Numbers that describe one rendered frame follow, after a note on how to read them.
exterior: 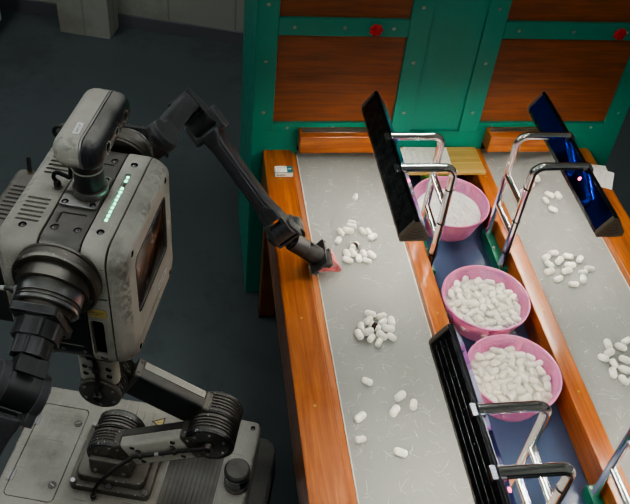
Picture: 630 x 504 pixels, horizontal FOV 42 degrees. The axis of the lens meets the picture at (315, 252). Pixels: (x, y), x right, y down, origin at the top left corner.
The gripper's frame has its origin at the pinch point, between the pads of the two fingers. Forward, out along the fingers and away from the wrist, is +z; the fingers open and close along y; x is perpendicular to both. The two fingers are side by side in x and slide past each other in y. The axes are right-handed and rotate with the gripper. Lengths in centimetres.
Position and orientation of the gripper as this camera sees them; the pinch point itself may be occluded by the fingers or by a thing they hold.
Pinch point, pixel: (338, 269)
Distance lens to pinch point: 249.9
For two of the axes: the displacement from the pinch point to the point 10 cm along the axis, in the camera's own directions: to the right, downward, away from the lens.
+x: -6.9, 5.7, 4.4
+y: -1.2, -7.0, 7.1
